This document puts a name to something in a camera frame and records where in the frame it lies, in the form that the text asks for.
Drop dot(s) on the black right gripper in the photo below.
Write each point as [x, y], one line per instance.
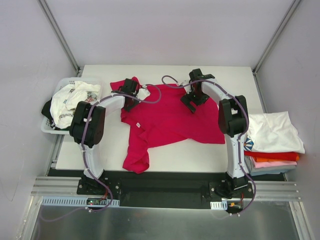
[194, 99]

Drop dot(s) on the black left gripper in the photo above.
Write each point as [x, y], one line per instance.
[128, 103]

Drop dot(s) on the magenta t-shirt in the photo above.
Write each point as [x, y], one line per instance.
[165, 120]

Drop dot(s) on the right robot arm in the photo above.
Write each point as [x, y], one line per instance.
[233, 122]

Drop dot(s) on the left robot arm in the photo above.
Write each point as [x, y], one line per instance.
[88, 123]

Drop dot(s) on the white floral print t-shirt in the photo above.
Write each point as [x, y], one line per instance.
[64, 102]

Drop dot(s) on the white folded t-shirt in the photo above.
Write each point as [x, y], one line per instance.
[272, 133]

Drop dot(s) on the grey folded t-shirt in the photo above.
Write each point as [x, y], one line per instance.
[264, 171]

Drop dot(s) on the black garment in basket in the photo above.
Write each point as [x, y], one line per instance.
[46, 109]

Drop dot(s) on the pink folded t-shirt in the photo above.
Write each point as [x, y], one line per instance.
[274, 164]

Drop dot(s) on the white plastic laundry basket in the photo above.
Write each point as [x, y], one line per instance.
[47, 125]

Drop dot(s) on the red folded t-shirt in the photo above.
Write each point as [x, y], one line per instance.
[293, 156]

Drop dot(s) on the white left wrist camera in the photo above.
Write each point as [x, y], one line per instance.
[143, 93]

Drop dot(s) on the aluminium frame post right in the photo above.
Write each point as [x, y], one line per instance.
[277, 34]

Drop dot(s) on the aluminium frame post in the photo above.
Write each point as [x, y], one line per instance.
[277, 34]
[60, 36]

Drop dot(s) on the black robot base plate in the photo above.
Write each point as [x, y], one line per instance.
[176, 190]

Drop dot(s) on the white slotted cable duct right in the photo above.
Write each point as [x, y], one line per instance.
[219, 205]

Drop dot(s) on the white slotted cable duct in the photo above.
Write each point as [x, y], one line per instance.
[64, 201]
[219, 205]

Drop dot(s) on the aluminium frame post left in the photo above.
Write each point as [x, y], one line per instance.
[60, 36]

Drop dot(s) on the aluminium front rail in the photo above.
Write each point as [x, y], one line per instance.
[286, 191]

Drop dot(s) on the white slotted cable duct left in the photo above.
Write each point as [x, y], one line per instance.
[64, 201]

